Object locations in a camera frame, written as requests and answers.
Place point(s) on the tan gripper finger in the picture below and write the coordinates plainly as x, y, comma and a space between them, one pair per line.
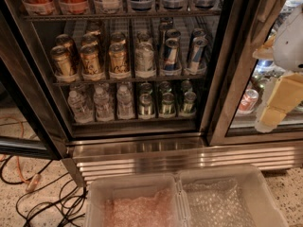
265, 51
281, 95

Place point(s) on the green can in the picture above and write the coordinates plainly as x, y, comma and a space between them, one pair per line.
146, 108
186, 86
145, 88
188, 104
164, 87
167, 106

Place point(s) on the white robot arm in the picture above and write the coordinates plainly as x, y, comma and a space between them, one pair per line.
285, 50

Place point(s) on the fridge glass door right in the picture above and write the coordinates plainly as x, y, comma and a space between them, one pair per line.
250, 24

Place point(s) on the red can behind glass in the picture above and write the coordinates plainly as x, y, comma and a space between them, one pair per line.
248, 101

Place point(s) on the red bull can right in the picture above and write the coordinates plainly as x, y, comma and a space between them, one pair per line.
196, 54

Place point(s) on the red bull can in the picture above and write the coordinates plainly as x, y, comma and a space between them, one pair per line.
196, 54
169, 63

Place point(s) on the red bull can left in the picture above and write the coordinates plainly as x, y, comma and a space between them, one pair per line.
169, 63

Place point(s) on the silver can front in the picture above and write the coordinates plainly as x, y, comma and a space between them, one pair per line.
144, 60

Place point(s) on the gold can front right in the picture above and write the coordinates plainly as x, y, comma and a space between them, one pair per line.
119, 67

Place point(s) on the gold can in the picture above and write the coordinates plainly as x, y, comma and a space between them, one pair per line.
65, 69
119, 67
89, 38
118, 37
91, 66
68, 42

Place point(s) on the gold can back right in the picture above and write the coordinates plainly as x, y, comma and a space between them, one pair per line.
118, 37

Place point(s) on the gold can back middle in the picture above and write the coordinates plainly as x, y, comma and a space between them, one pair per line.
89, 38

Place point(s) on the gold can front middle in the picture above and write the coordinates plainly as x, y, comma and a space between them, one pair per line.
91, 66

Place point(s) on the gold can back left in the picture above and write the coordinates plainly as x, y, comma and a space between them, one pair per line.
68, 42

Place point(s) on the gold can front left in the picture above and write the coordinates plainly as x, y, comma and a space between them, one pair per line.
65, 69

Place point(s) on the open fridge door left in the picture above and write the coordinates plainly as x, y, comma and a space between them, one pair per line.
30, 99

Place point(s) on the right plastic bin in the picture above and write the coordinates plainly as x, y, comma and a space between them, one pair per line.
227, 196

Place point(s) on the plastic bin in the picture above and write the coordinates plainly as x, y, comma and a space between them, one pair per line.
227, 196
134, 201

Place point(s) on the water bottle right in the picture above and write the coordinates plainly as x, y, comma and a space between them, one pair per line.
125, 103

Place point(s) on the water bottle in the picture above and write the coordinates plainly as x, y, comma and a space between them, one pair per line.
103, 104
79, 106
125, 103

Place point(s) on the water bottle middle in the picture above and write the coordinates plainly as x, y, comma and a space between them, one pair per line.
103, 104

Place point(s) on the left plastic bin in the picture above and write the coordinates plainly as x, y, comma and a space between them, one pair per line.
134, 201

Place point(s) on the water bottle left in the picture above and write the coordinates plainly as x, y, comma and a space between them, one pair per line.
79, 106

